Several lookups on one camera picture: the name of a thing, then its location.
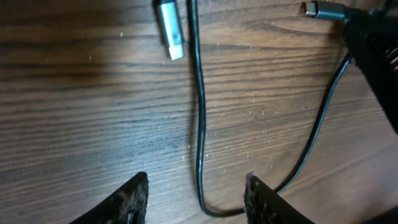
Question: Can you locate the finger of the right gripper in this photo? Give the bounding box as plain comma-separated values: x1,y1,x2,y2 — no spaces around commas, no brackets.
343,1,397,131

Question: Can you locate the black cable long tail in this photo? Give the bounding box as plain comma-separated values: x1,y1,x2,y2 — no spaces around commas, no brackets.
154,0,244,218

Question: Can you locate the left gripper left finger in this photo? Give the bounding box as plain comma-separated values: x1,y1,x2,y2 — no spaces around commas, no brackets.
71,172,149,224

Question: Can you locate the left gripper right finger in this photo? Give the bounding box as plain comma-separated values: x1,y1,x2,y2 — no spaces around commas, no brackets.
244,174,313,224

